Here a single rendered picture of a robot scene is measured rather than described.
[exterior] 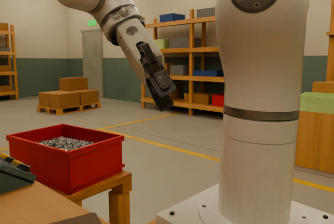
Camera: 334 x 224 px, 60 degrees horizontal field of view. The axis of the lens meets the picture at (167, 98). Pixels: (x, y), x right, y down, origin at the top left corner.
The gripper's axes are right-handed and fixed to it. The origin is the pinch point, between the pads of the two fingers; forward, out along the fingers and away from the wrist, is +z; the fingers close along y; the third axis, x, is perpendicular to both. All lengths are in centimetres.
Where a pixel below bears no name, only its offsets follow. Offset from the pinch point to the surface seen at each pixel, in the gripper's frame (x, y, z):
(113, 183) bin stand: 20.2, 40.3, 5.4
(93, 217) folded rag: 19.0, -5.6, 12.4
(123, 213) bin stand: 23, 48, 15
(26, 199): 31.2, 6.7, 3.1
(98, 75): 14, 809, -381
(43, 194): 28.7, 8.4, 3.6
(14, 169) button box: 32.2, 9.1, -3.9
